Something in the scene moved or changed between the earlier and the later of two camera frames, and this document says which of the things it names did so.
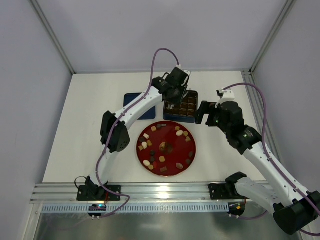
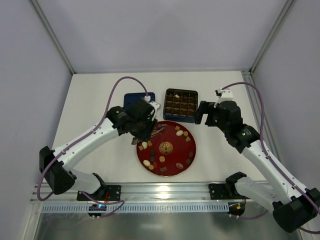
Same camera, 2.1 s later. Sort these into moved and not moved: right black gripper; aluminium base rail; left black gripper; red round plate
Moved: left black gripper
Not moved: red round plate; right black gripper; aluminium base rail
